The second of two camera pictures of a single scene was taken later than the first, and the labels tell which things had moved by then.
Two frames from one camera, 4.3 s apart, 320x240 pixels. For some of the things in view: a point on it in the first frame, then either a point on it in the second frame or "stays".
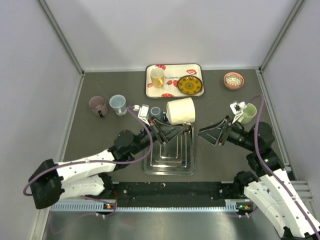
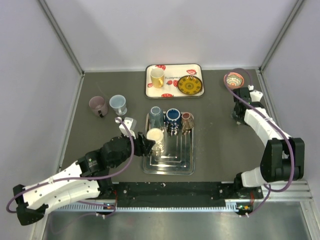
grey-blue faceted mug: [156, 111] stays
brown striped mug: [187, 127] stays
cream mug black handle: [181, 111] to [157, 135]
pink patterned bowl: [233, 80] stays
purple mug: [98, 103] stays
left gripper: [164, 132] to [143, 145]
